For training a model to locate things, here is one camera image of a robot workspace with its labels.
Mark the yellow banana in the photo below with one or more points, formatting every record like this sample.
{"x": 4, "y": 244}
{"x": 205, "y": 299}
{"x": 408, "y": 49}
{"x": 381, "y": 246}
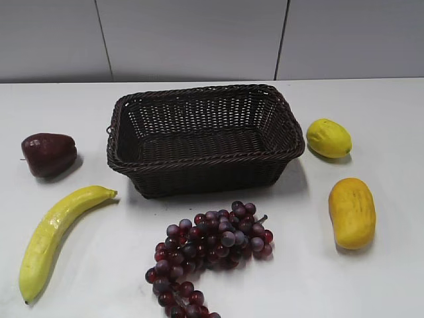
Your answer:
{"x": 39, "y": 255}

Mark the dark brown wicker basket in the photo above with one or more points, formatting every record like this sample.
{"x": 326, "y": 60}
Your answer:
{"x": 203, "y": 139}

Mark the purple grape bunch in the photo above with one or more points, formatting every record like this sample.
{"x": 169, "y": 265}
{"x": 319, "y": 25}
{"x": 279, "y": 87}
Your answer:
{"x": 217, "y": 240}

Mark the yellow lemon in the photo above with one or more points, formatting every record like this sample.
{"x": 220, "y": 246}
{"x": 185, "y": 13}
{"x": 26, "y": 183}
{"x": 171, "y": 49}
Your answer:
{"x": 329, "y": 139}

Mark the orange yellow mango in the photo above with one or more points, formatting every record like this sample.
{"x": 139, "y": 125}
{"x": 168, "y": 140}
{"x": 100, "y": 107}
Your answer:
{"x": 352, "y": 213}

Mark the dark red apple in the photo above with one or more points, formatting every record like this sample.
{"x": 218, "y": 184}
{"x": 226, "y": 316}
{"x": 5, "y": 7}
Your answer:
{"x": 48, "y": 154}

